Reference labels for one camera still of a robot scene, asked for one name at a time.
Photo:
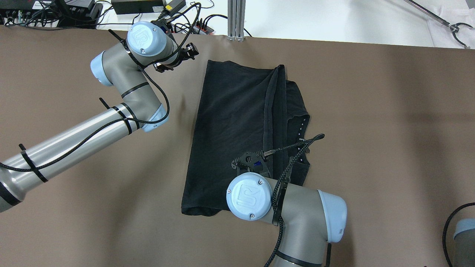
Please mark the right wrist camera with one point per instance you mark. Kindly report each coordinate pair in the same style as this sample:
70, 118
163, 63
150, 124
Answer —
254, 162

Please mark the black power adapter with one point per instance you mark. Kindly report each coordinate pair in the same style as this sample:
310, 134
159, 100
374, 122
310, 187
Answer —
137, 6

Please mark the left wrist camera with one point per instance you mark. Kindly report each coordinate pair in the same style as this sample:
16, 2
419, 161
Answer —
164, 25

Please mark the metal grabber tool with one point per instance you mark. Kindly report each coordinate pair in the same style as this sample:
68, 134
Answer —
454, 28

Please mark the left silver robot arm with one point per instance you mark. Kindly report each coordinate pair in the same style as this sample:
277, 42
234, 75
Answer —
143, 106

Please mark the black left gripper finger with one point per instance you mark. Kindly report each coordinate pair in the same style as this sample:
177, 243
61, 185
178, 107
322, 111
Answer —
191, 51
162, 68

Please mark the aluminium post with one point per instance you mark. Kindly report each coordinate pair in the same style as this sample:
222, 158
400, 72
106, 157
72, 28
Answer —
235, 20

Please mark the black electronics box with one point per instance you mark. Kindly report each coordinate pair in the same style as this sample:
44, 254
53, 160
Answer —
83, 14

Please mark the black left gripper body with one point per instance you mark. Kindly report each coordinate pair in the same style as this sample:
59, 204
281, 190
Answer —
184, 54

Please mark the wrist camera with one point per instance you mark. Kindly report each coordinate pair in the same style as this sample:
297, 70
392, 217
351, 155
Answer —
164, 25
254, 162

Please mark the black printed t-shirt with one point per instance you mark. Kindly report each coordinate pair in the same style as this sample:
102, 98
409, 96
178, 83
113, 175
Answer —
242, 109

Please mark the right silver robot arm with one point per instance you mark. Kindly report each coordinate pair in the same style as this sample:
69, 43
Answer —
312, 219

